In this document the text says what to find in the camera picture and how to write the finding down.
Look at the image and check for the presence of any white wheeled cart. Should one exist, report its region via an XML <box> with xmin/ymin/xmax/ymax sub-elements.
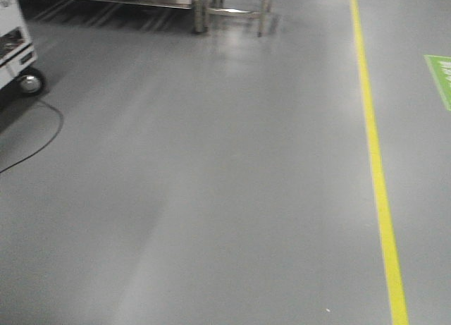
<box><xmin>1</xmin><ymin>0</ymin><xmax>47</xmax><ymax>105</ymax></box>

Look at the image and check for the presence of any black floor cable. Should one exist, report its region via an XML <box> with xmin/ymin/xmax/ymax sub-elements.
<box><xmin>0</xmin><ymin>98</ymin><xmax>65</xmax><ymax>173</ymax></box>

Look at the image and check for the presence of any stainless steel table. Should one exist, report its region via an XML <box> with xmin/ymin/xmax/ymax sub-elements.
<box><xmin>207</xmin><ymin>0</ymin><xmax>273</xmax><ymax>37</ymax></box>

